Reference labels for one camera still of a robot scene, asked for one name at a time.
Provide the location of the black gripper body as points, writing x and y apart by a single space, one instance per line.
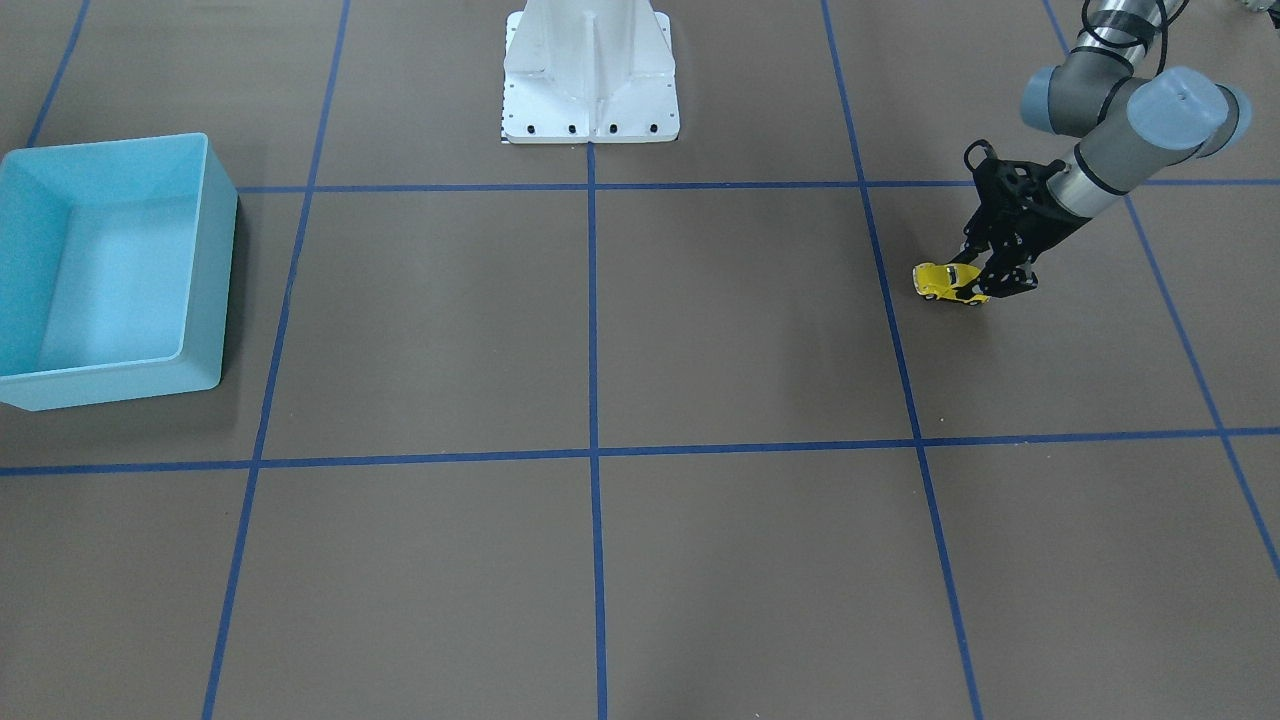
1047 224

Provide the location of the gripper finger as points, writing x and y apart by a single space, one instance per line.
978 240
1008 273

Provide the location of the yellow beetle toy car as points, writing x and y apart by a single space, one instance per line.
942 282

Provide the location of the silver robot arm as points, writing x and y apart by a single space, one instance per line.
1126 129

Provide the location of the light blue plastic bin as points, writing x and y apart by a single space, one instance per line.
115 270

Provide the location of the white pedestal column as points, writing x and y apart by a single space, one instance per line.
589 72

